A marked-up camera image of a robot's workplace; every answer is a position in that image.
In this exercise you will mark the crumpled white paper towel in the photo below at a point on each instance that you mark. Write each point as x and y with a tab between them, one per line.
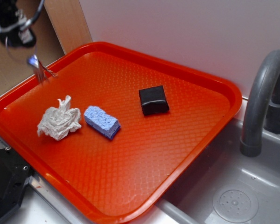
57	123

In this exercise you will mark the wooden board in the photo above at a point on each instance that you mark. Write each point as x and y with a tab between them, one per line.
69	23

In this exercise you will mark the grey plastic sink basin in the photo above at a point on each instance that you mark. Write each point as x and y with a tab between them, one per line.
222	186

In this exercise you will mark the silver keys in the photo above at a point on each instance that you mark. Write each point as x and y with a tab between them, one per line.
39	70

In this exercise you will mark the grey toy faucet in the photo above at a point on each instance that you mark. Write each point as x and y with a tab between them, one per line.
263	106

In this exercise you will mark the black leather wallet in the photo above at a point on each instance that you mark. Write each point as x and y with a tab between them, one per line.
153	100

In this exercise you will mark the red plastic tray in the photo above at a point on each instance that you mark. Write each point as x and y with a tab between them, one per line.
115	181

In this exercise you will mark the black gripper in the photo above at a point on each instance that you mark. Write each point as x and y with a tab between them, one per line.
15	27

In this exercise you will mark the blue sponge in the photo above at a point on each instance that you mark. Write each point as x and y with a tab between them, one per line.
102	122

